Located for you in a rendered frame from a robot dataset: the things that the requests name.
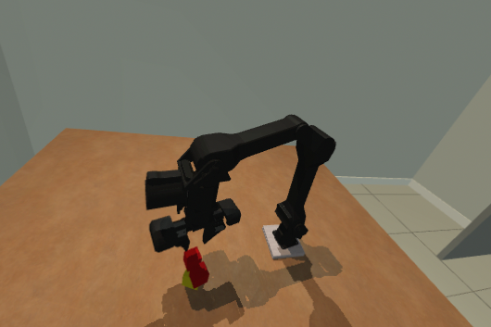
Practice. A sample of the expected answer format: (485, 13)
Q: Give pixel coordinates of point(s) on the yellow cube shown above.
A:
(186, 280)

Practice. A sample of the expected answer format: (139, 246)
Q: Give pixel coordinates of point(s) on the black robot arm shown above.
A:
(217, 153)

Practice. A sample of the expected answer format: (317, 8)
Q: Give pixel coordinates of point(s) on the red cube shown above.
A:
(192, 257)
(199, 275)

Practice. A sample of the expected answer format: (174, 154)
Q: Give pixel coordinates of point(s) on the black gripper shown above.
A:
(167, 233)

